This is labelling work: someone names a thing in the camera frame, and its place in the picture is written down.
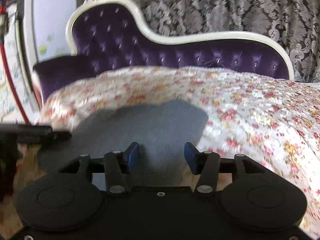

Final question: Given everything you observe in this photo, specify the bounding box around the grey knitted garment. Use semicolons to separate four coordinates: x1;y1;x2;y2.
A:
37;100;208;186

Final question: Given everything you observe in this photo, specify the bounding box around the purple velvet cushion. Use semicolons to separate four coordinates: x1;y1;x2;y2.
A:
33;55;101;101

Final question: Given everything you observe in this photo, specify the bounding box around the red hoop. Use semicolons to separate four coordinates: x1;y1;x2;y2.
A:
0;0;32;126

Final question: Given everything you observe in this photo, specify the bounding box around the floral bed sheet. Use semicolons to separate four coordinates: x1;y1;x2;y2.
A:
39;67;319;238

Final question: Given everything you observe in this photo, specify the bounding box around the purple tufted sofa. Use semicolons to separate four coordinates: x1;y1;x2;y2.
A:
65;0;294;80

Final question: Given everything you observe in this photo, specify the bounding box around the brown damask curtain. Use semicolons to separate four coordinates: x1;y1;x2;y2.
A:
76;0;320;84

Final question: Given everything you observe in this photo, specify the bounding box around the white oval mirror frame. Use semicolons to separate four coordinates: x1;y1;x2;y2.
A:
15;0;42;111

